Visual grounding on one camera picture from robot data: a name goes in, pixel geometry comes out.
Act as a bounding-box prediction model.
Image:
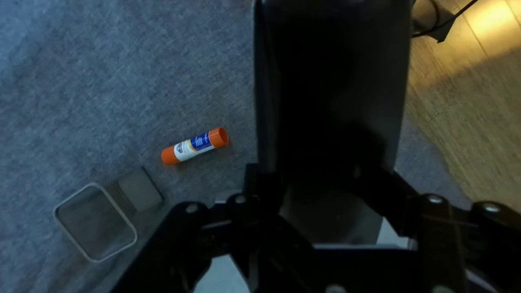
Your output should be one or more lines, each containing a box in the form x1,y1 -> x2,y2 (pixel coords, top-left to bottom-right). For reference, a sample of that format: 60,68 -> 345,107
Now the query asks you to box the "orange capped glue stick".
161,128 -> 229,167

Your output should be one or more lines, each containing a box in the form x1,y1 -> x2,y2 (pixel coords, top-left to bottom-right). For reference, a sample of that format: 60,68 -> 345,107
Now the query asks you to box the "clear plastic container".
52,168 -> 163,264

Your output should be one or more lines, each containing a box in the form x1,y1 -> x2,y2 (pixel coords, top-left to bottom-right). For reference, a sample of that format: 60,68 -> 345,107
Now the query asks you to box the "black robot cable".
408,0 -> 480,45

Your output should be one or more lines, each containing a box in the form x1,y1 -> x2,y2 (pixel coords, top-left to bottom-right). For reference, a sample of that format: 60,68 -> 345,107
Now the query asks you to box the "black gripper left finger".
241,164 -> 283,219

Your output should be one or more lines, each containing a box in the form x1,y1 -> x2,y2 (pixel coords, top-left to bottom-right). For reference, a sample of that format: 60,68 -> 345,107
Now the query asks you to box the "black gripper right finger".
353,165 -> 417,219

